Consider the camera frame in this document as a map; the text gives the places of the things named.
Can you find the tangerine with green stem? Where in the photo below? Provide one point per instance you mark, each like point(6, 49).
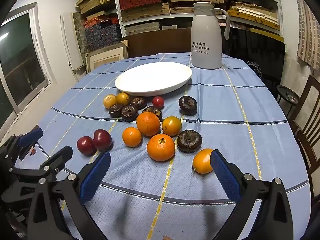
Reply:
point(160, 147)

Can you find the large orange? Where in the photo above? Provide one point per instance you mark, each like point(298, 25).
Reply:
point(148, 123)

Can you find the cardboard box with frame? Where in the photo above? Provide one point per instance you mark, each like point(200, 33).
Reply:
point(105, 57)

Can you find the pale yellow round fruit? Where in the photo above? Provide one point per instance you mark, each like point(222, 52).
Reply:
point(110, 100)

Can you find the dark red plum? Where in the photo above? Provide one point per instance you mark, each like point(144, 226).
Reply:
point(85, 145)
point(103, 139)

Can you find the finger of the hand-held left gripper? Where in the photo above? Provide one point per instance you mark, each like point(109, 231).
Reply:
point(58, 158)
point(30, 137)

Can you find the white metal shelf rack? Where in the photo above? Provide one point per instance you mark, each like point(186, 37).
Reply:
point(140, 21)

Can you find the yellow-orange tomato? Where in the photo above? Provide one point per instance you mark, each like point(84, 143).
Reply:
point(171, 125)

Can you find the blue plaid tablecloth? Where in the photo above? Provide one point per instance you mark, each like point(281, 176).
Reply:
point(225, 130)

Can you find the round black stool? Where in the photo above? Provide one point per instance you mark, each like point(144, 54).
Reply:
point(287, 96)

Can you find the orange-yellow citrus fruit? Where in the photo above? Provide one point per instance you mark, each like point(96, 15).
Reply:
point(202, 161)

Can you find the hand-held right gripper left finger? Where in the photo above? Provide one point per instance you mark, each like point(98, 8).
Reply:
point(95, 175)

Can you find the grey stone slab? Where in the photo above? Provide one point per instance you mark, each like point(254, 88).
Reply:
point(78, 37)

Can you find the dark wooden chair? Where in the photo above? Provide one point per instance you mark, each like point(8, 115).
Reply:
point(306, 130)

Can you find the white thermos jug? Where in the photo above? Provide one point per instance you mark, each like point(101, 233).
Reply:
point(206, 37)

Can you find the brick pattern cloth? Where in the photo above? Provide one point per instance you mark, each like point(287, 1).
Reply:
point(308, 30)

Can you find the white oval plate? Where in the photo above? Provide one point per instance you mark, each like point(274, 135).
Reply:
point(152, 78)

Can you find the small round orange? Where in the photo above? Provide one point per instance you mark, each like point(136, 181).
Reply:
point(131, 136)

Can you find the window with white frame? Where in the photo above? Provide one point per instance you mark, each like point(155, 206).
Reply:
point(17, 62)

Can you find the dark brown water chestnut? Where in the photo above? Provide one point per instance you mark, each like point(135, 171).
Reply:
point(153, 109)
point(115, 110)
point(138, 102)
point(188, 105)
point(189, 141)
point(129, 113)

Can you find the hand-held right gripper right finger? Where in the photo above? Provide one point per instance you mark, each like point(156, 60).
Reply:
point(225, 177)

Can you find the blue patterned fabric box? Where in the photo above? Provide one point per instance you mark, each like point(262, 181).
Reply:
point(101, 35)

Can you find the red cherry tomato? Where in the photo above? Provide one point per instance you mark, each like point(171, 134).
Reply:
point(158, 101)

